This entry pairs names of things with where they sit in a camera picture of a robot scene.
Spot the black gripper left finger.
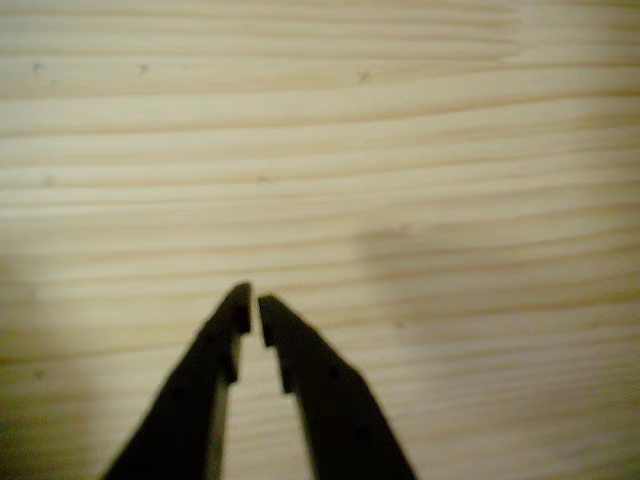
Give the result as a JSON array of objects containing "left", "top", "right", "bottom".
[{"left": 99, "top": 282, "right": 253, "bottom": 480}]

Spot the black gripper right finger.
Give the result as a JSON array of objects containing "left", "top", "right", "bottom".
[{"left": 257, "top": 294, "right": 419, "bottom": 480}]

